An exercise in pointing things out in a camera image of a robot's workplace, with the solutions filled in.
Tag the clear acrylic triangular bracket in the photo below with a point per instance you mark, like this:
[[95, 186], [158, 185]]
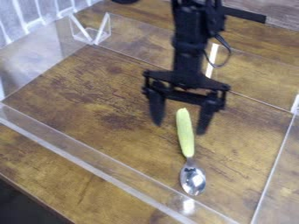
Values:
[[90, 35]]

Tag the green handled metal spoon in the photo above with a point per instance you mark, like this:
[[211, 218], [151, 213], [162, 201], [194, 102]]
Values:
[[192, 177]]

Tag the clear acrylic tray enclosure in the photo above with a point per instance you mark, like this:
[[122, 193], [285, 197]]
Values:
[[86, 108]]

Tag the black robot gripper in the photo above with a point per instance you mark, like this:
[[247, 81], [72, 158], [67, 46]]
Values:
[[184, 84]]

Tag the black bar at table edge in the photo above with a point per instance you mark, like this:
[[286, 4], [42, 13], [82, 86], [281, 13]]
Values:
[[246, 15]]

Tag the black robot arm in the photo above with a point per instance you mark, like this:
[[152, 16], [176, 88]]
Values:
[[199, 21]]

